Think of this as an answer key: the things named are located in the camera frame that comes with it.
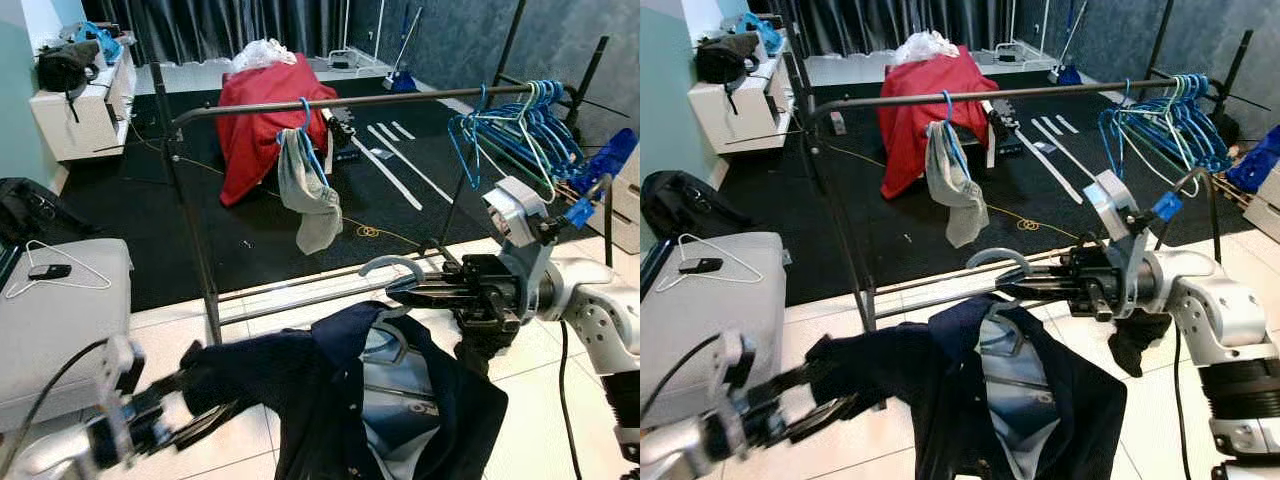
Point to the white plastic bag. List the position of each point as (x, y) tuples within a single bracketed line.
[(262, 55), (925, 47)]

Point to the white floor slat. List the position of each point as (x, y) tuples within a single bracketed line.
[(1072, 155), (1048, 165), (410, 162), (385, 172)]

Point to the blue plastic bag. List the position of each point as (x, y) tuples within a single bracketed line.
[(103, 42), (765, 32)]

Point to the white shelf unit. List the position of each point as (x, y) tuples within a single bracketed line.
[(75, 125), (735, 115)]

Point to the black metal device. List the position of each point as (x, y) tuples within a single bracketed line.
[(1003, 122), (340, 128)]

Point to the silver metal hanger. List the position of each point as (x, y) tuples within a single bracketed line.
[(392, 265), (1000, 257)]

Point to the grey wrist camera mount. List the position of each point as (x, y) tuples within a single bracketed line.
[(118, 380), (732, 375), (515, 215), (1118, 210)]

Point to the white low platform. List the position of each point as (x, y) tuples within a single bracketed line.
[(190, 75), (850, 68)]

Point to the small grey floor box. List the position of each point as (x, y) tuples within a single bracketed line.
[(837, 123)]

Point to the red cloth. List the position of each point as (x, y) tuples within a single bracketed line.
[(920, 100), (265, 110)]

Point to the black backpack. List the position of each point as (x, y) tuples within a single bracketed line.
[(30, 210), (685, 205)]

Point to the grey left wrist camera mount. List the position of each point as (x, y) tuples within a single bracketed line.
[(732, 375), (118, 380)]

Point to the black phone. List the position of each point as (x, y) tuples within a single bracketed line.
[(50, 272), (700, 266)]

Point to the black clothes rack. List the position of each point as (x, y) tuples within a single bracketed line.
[(1050, 93), (400, 98)]

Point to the thin black rod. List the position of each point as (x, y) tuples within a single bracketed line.
[(770, 138), (135, 147)]

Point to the grey ottoman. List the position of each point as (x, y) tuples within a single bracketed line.
[(705, 330), (55, 330)]

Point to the dark curtain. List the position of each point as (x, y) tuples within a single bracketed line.
[(890, 25), (230, 28)]

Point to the wooden pallet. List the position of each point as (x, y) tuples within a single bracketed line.
[(1240, 185)]

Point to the grey beige garment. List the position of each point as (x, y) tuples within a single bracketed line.
[(955, 195), (310, 200)]

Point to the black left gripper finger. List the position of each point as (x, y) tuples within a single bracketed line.
[(205, 422), (825, 415), (200, 385), (815, 380)]

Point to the navy printed shirt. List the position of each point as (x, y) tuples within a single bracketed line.
[(340, 400), (980, 400)]

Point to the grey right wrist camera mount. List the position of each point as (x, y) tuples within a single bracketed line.
[(1118, 210), (515, 215)]

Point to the black handbag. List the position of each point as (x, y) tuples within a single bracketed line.
[(68, 68), (728, 60)]

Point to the white box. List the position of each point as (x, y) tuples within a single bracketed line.
[(628, 210), (1265, 205)]

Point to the blue mop head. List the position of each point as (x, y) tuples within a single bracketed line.
[(1066, 75), (403, 82)]

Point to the black floor bag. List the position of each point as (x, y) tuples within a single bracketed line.
[(1225, 130)]

